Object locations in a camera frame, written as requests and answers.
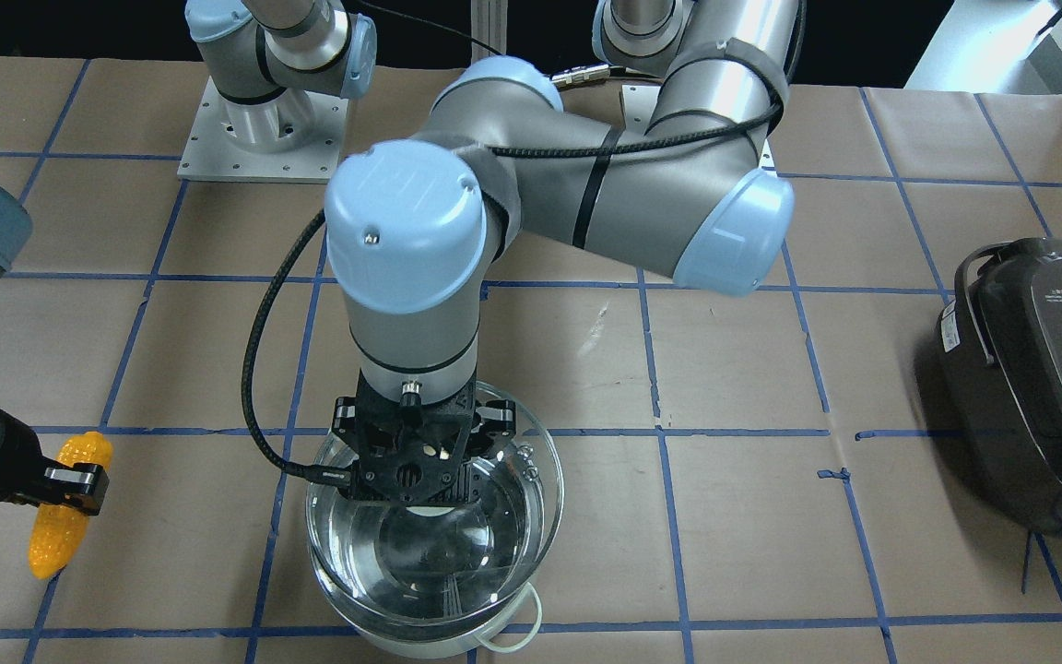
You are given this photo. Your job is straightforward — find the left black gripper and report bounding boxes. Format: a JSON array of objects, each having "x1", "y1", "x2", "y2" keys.
[{"x1": 328, "y1": 373, "x2": 517, "y2": 507}]

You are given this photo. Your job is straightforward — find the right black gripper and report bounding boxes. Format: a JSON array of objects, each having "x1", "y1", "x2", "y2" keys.
[{"x1": 0, "y1": 410, "x2": 110, "y2": 516}]

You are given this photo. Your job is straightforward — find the yellow plastic corn cob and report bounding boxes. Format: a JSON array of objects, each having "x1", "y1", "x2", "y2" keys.
[{"x1": 27, "y1": 432, "x2": 113, "y2": 579}]

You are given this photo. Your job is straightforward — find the glass pot lid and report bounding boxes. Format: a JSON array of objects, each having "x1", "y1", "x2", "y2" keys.
[{"x1": 304, "y1": 382, "x2": 565, "y2": 617}]

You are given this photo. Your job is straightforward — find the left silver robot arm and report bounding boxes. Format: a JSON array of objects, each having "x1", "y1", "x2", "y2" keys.
[{"x1": 287, "y1": 1, "x2": 808, "y2": 507}]

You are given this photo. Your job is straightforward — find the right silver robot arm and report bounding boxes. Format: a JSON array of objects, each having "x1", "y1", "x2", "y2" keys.
[{"x1": 0, "y1": 1, "x2": 376, "y2": 579}]

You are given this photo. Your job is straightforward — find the dark grey rice cooker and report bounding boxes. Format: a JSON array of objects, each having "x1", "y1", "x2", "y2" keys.
[{"x1": 938, "y1": 238, "x2": 1062, "y2": 538}]

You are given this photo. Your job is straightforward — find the black cable with connector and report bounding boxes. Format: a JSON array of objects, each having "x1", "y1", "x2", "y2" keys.
[{"x1": 347, "y1": 0, "x2": 609, "y2": 91}]

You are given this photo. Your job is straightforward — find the aluminium frame post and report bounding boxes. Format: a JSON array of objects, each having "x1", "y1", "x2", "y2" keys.
[{"x1": 469, "y1": 0, "x2": 509, "y2": 63}]

